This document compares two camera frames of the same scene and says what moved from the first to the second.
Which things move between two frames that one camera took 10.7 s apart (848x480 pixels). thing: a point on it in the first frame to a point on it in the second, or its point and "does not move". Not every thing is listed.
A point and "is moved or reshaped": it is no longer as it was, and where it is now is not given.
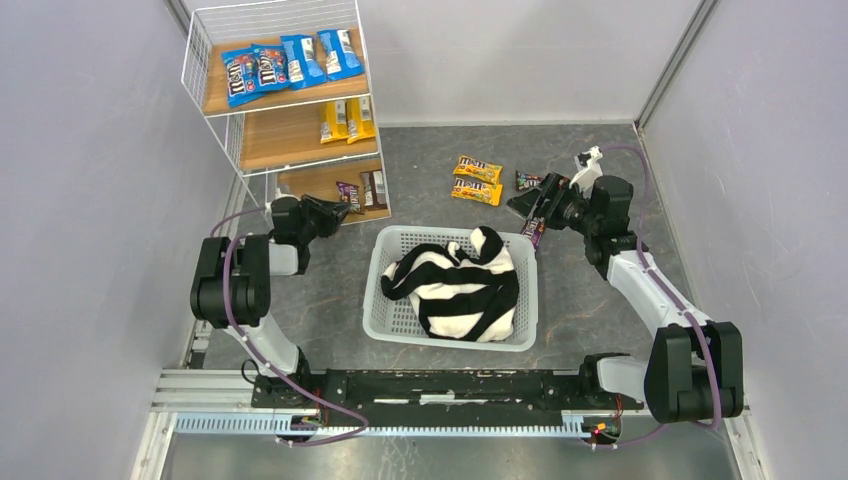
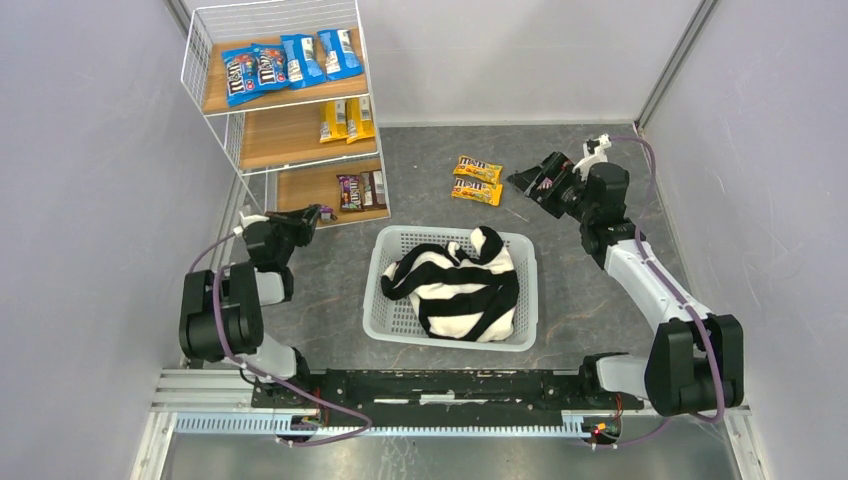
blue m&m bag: x=270 y=67 does not move
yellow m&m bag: x=481 y=192 does not move
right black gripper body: x=549 y=198 to x=548 y=183
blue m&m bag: x=242 y=76 does not move
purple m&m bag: x=349 y=192 is moved or reshaped
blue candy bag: x=304 y=67 does not move
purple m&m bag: x=534 y=228 is moved or reshaped
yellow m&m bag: x=479 y=169 does not move
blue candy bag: x=342 y=60 does not move
